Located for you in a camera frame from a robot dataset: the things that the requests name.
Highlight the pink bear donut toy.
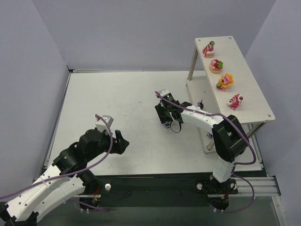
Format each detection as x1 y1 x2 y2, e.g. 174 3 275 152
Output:
209 59 223 74

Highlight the pink bear sunflower toy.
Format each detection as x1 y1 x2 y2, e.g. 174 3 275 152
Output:
216 73 234 91

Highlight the pink bear strawberry hat toy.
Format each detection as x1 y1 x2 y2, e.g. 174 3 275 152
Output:
227 94 244 111

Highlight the pink bear cake slice toy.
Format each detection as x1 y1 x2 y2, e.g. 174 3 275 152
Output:
202 41 215 58

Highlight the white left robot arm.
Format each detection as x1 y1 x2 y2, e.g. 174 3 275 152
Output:
0 129 129 226

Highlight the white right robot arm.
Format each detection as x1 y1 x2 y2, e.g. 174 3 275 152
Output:
155 100 248 183

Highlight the white two-tier shelf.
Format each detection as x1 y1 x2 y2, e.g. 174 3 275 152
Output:
186 36 275 151

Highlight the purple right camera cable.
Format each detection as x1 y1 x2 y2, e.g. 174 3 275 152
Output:
155 91 257 165

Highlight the purple camera cable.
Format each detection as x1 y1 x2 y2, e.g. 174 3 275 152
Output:
0 114 113 200
155 91 257 165

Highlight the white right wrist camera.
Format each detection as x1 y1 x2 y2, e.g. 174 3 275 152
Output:
155 89 174 101

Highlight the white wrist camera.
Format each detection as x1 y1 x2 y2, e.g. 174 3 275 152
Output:
155 89 174 101
95 114 114 136

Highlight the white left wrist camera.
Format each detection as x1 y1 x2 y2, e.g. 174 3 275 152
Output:
95 114 114 136

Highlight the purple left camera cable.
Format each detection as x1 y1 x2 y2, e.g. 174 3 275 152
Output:
0 114 113 200

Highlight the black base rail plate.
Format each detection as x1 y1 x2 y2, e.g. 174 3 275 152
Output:
77 171 238 208

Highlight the aluminium extrusion rail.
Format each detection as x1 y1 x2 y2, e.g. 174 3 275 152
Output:
195 161 280 199

